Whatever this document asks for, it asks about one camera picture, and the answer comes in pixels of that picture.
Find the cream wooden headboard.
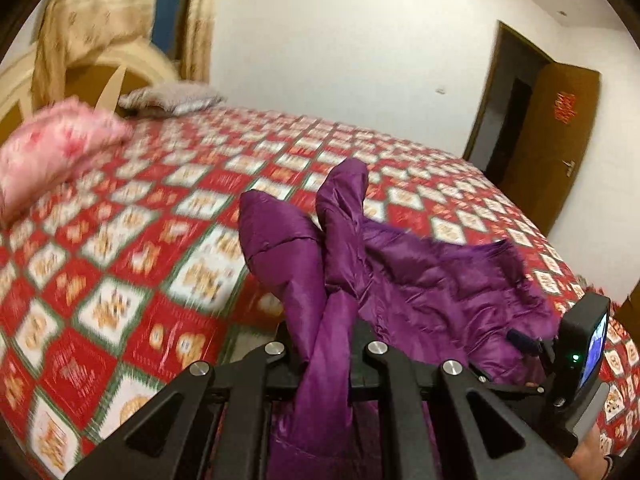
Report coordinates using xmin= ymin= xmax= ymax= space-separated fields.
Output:
xmin=1 ymin=39 xmax=179 ymax=140

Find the beige right curtain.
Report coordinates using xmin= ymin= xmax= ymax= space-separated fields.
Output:
xmin=178 ymin=0 xmax=217 ymax=82

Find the silver door handle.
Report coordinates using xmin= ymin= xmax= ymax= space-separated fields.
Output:
xmin=562 ymin=160 xmax=576 ymax=178

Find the striped grey pillow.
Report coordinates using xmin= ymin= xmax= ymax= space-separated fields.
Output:
xmin=118 ymin=80 xmax=226 ymax=118

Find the dark door frame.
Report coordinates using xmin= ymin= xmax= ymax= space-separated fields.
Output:
xmin=463 ymin=22 xmax=553 ymax=185

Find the brown wooden door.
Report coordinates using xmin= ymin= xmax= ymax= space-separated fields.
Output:
xmin=500 ymin=63 xmax=601 ymax=235

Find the beige left curtain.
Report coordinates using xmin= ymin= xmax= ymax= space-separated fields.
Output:
xmin=32 ymin=0 xmax=156 ymax=105

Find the beige curtain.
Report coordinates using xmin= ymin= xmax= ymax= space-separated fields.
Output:
xmin=178 ymin=0 xmax=217 ymax=82
xmin=32 ymin=0 xmax=156 ymax=105

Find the red door decoration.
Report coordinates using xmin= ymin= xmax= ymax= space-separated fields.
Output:
xmin=553 ymin=91 xmax=577 ymax=125

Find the dark window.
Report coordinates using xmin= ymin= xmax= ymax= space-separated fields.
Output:
xmin=151 ymin=0 xmax=186 ymax=60

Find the red patterned bed cover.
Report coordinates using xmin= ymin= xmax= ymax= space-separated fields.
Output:
xmin=0 ymin=104 xmax=640 ymax=480

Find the purple hooded down jacket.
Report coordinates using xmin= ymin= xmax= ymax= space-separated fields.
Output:
xmin=239 ymin=159 xmax=559 ymax=479

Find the person's hand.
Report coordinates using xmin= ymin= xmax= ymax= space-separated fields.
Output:
xmin=564 ymin=425 xmax=610 ymax=480

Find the pink floral folded blanket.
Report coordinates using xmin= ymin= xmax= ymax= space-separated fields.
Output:
xmin=1 ymin=96 xmax=134 ymax=224

